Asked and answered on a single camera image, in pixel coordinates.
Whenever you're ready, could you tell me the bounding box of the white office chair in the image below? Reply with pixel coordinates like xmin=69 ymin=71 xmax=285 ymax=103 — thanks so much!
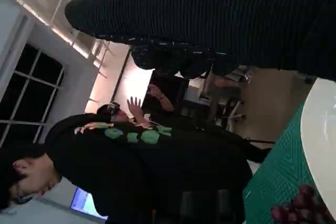
xmin=202 ymin=71 xmax=253 ymax=131

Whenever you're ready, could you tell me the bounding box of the green cutting mat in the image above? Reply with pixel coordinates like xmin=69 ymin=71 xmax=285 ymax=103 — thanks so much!
xmin=243 ymin=102 xmax=326 ymax=224

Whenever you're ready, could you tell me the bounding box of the red toy grape bunch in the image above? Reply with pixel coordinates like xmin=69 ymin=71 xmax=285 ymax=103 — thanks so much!
xmin=271 ymin=184 xmax=336 ymax=224

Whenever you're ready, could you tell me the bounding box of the person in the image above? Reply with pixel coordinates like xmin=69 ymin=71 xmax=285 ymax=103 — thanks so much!
xmin=96 ymin=82 xmax=184 ymax=130
xmin=0 ymin=113 xmax=254 ymax=224

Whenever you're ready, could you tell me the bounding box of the dark paned window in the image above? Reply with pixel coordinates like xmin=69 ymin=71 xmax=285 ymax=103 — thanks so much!
xmin=0 ymin=42 xmax=65 ymax=151

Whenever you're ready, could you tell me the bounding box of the computer monitor lit screen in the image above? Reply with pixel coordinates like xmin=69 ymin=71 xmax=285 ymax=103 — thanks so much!
xmin=70 ymin=186 xmax=109 ymax=221

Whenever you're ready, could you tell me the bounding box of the white plate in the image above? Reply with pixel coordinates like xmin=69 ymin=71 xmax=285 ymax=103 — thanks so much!
xmin=300 ymin=76 xmax=336 ymax=210

